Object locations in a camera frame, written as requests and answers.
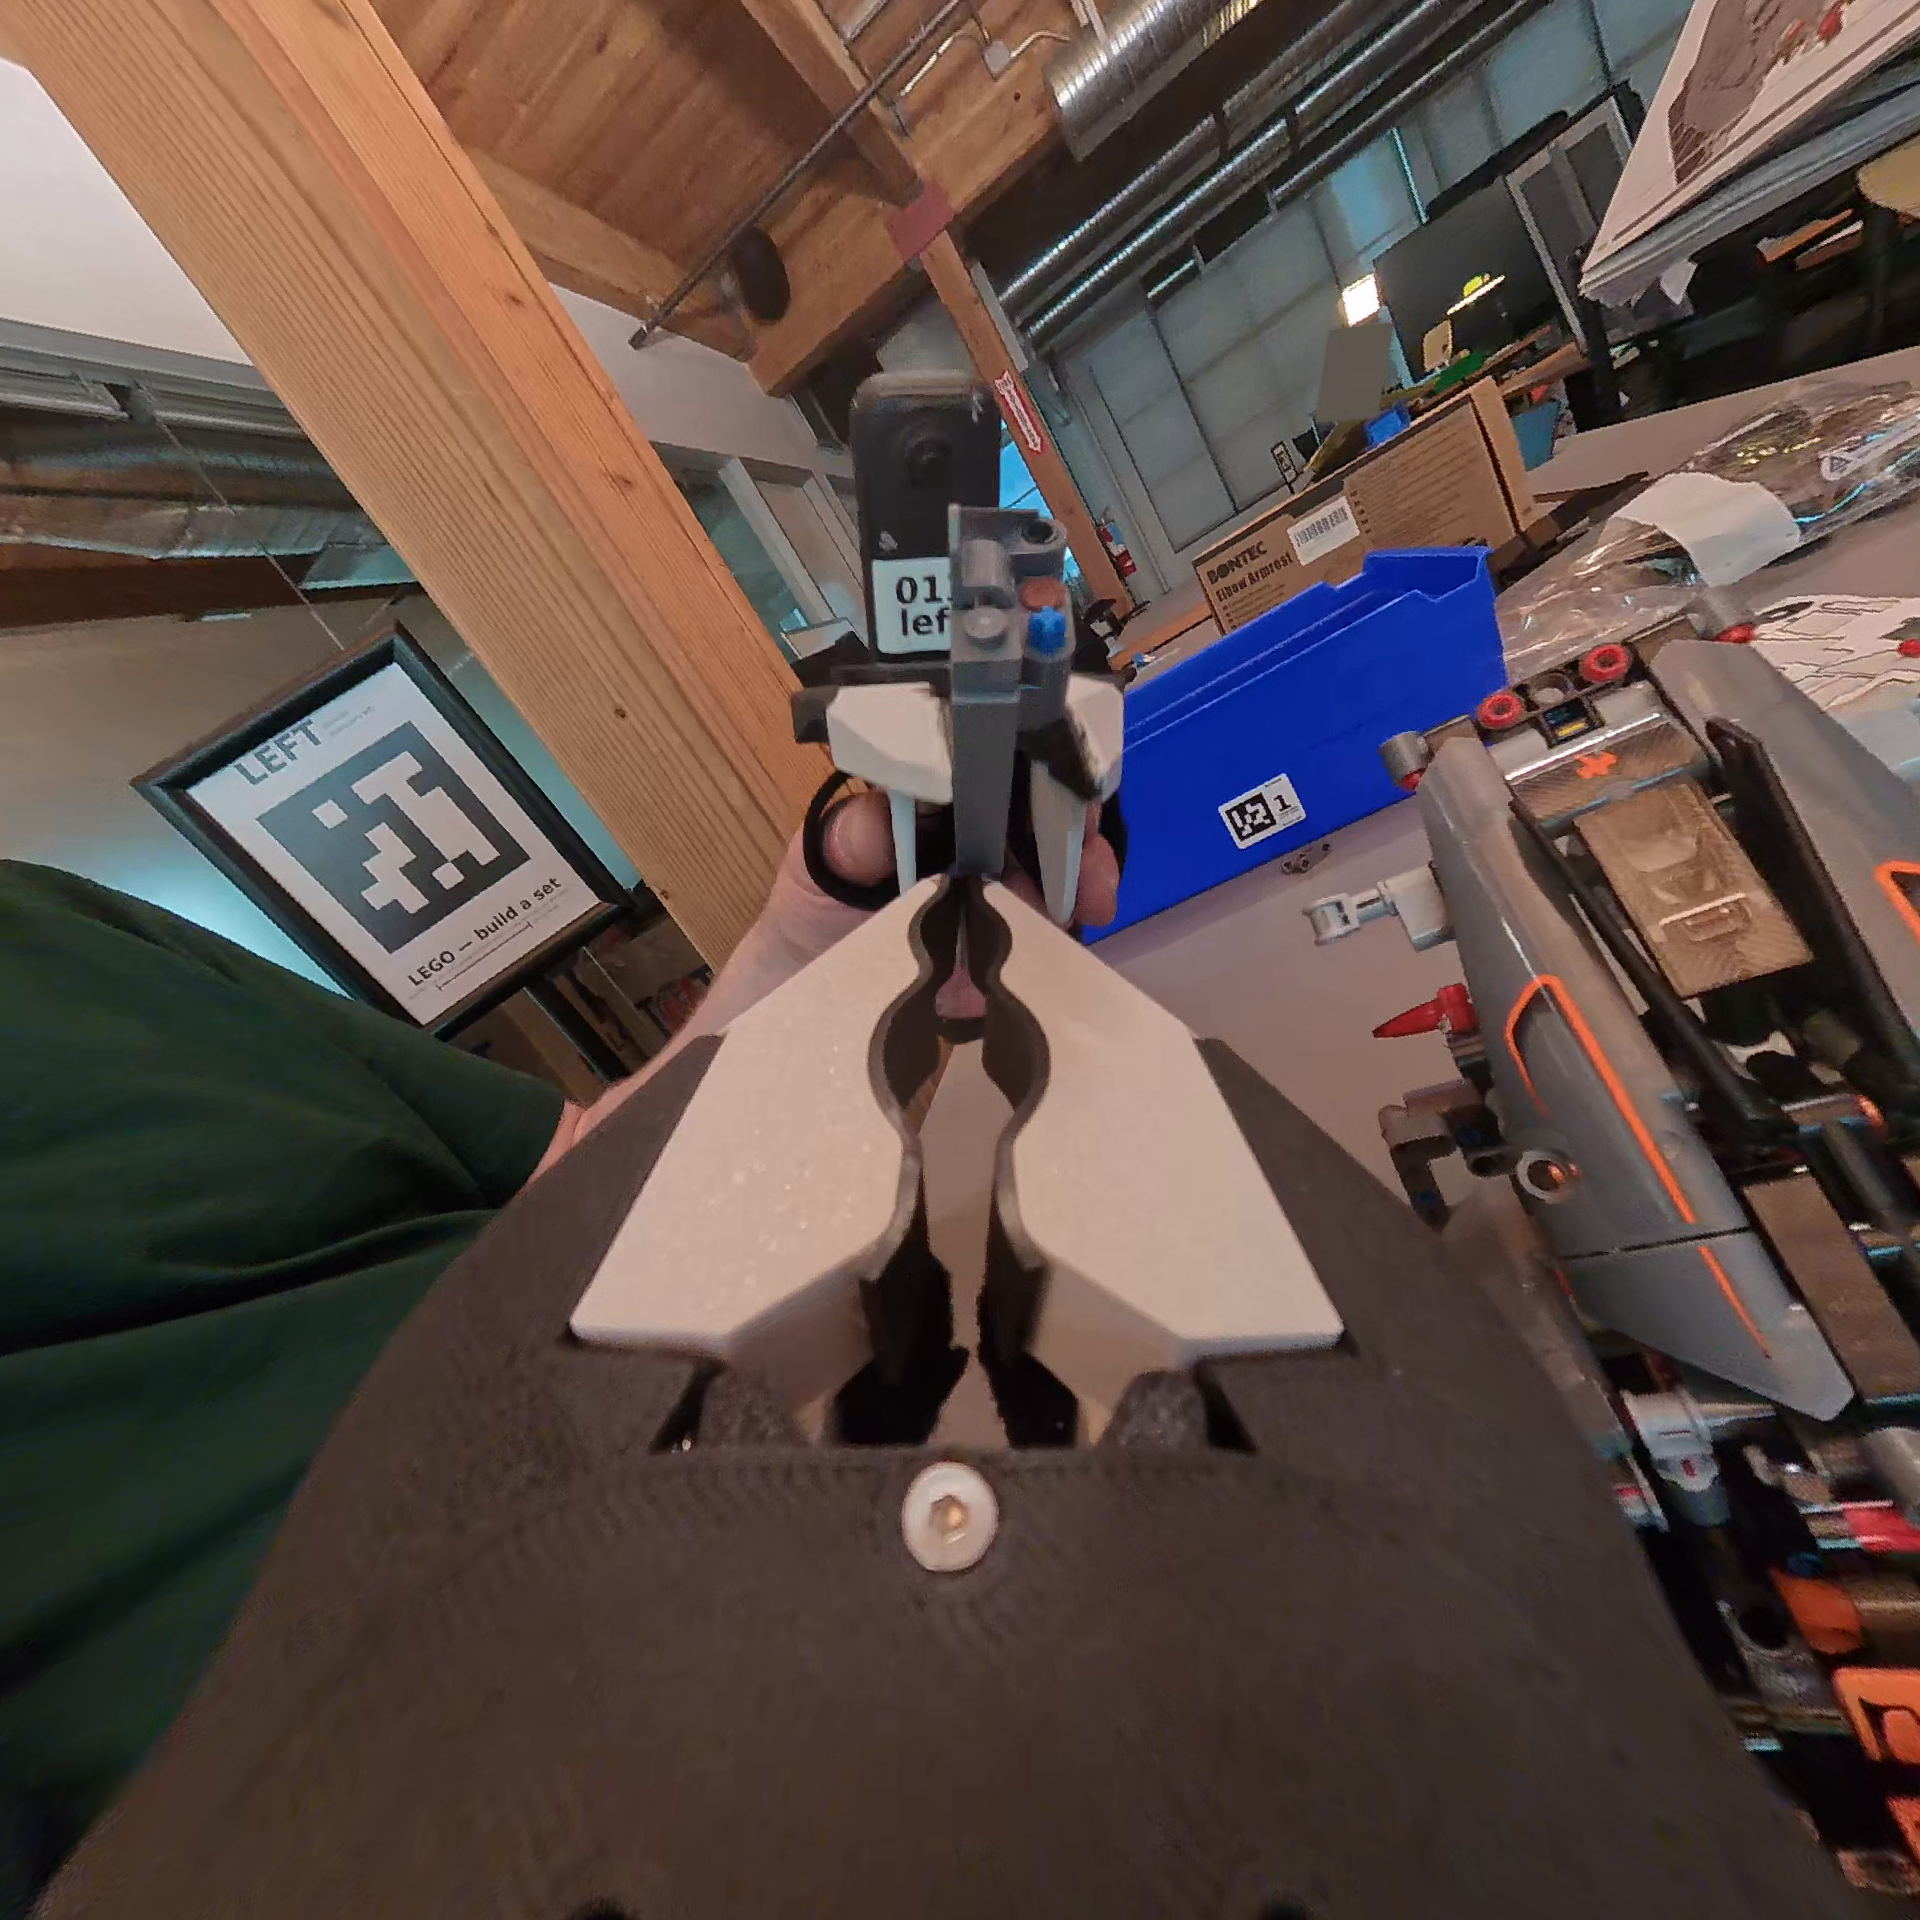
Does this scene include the grey lego wing assembly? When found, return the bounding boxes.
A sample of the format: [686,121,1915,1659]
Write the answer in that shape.
[944,505,1070,888]

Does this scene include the grey lego vehicle model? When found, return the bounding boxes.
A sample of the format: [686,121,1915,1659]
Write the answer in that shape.
[1302,587,1920,1893]

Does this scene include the white sticker sheet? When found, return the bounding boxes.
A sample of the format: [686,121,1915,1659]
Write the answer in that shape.
[1746,592,1920,713]

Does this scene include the framed white sign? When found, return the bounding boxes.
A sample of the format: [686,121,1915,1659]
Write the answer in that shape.
[133,631,633,1044]

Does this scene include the cardboard box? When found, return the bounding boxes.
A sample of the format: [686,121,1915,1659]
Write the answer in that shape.
[1192,374,1561,640]

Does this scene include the blue bin with white label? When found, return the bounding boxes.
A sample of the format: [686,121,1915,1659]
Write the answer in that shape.
[1080,545,1507,945]

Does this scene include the person's green shirt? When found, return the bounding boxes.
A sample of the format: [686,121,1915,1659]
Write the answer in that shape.
[0,856,569,1877]

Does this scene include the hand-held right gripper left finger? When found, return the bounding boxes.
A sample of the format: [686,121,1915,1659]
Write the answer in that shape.
[569,877,963,1419]

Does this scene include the silver air duct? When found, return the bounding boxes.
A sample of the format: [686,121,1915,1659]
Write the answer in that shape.
[1050,0,1251,159]

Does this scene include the clear plastic parts bag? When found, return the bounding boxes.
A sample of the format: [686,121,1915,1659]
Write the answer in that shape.
[1499,374,1920,647]

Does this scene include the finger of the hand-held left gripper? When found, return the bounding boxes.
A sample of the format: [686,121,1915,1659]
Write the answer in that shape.
[825,681,957,806]
[1040,688,1128,806]

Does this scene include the instruction booklet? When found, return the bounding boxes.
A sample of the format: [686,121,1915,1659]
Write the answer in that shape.
[1577,0,1920,309]

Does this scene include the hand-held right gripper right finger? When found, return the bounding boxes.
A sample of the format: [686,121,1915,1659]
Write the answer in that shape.
[971,870,1346,1419]

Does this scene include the person's left hand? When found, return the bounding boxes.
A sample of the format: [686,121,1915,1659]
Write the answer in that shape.
[720,787,1128,1051]

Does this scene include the black partition panel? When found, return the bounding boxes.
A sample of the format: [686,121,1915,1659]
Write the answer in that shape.
[1372,88,1643,393]

